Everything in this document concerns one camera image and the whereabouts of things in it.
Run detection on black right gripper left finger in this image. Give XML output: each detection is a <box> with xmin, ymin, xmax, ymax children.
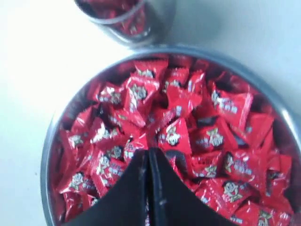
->
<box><xmin>64</xmin><ymin>150</ymin><xmax>148</xmax><ymax>226</ymax></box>

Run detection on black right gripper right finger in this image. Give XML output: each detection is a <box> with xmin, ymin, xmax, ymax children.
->
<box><xmin>148</xmin><ymin>148</ymin><xmax>234</xmax><ymax>226</ymax></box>

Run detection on pile of red wrapped candies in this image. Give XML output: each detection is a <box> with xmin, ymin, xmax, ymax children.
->
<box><xmin>52</xmin><ymin>57</ymin><xmax>293</xmax><ymax>226</ymax></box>

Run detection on round stainless steel bowl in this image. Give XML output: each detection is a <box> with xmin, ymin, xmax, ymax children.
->
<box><xmin>40</xmin><ymin>46</ymin><xmax>301</xmax><ymax>226</ymax></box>

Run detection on stainless steel cup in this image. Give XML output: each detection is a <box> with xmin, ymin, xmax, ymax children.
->
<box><xmin>74</xmin><ymin>0</ymin><xmax>176</xmax><ymax>48</ymax></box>

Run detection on red candies inside cup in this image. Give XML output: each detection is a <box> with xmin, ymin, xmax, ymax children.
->
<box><xmin>75</xmin><ymin>0</ymin><xmax>140</xmax><ymax>19</ymax></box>

